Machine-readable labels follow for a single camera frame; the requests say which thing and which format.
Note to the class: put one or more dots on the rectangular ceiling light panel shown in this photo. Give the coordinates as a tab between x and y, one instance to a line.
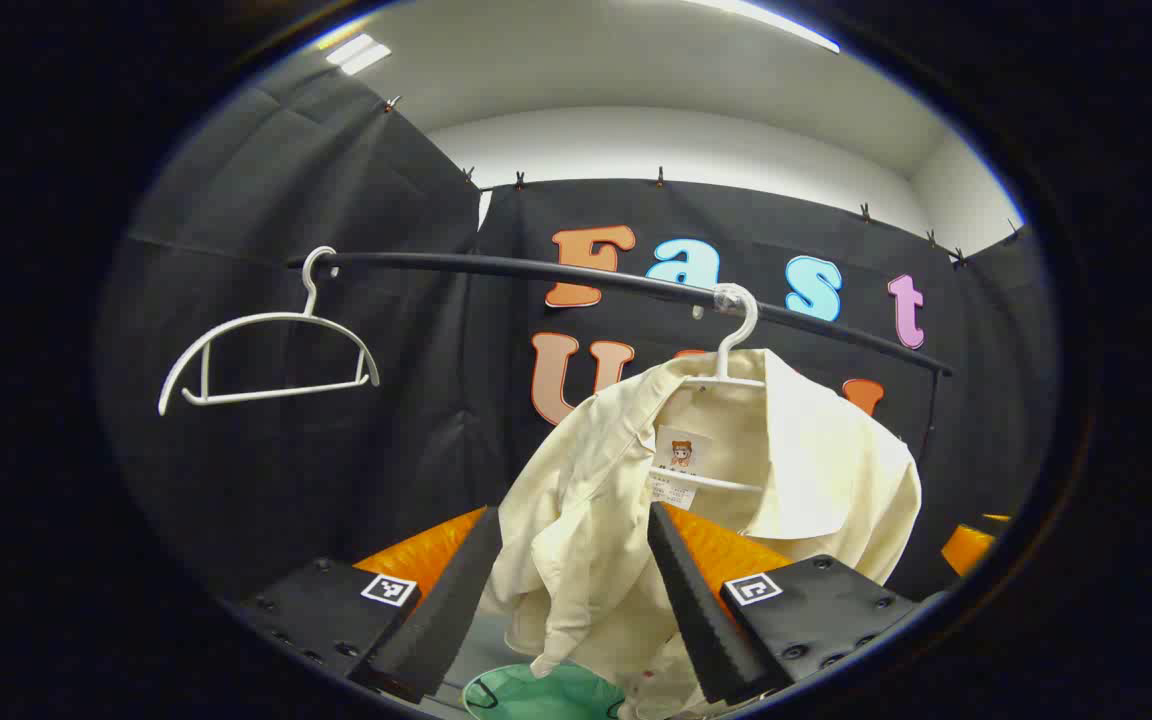
358	53

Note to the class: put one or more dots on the black clothes rack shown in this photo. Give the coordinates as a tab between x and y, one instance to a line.
496	266

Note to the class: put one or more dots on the cream shirt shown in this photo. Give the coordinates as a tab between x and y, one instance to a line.
586	470

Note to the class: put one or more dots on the long ceiling light strip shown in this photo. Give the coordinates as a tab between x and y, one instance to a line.
776	20

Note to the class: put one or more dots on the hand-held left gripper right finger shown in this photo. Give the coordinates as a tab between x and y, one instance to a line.
696	620

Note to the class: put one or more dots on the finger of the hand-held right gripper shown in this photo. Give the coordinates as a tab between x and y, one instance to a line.
966	548

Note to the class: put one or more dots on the black backdrop cloth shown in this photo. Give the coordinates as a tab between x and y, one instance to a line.
386	400

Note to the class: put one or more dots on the green laundry hamper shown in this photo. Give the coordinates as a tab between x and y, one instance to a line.
536	695

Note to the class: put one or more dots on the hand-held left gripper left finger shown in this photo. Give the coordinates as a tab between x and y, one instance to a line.
446	620

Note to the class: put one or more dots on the white plastic hanger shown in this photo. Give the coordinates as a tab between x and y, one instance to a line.
723	362
310	300

